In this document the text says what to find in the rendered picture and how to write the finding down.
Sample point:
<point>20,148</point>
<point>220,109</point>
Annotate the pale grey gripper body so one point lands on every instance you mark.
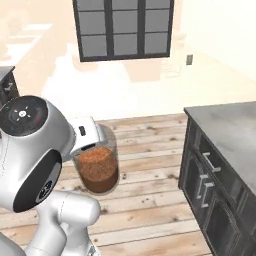
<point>101,135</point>

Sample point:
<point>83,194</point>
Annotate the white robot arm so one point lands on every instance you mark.
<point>30,150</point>

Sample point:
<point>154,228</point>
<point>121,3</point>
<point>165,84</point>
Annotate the glass jar with brown contents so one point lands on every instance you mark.
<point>99,171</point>

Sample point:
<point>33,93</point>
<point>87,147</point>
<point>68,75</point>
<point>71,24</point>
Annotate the dark grey cabinet door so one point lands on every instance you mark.
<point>190,176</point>
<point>221,226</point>

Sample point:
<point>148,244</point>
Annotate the dark grey counter cabinet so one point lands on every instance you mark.
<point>8,88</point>

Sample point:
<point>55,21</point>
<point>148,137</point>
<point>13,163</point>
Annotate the dark grey island cabinet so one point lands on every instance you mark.
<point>220,186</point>

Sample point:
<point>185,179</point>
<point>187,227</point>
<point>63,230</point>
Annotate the dark framed window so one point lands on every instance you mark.
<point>123,28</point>

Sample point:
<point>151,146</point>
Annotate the dark grey drawer front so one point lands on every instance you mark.
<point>230,180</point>

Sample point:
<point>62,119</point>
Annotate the grey wall socket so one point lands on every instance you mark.
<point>189,59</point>

